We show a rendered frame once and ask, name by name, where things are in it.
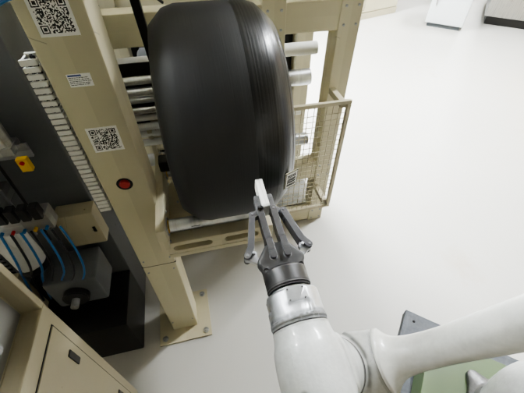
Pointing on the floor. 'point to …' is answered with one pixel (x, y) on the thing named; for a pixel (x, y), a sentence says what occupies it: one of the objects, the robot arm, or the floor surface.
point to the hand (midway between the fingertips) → (262, 196)
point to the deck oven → (504, 13)
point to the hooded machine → (448, 13)
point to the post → (151, 260)
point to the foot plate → (203, 328)
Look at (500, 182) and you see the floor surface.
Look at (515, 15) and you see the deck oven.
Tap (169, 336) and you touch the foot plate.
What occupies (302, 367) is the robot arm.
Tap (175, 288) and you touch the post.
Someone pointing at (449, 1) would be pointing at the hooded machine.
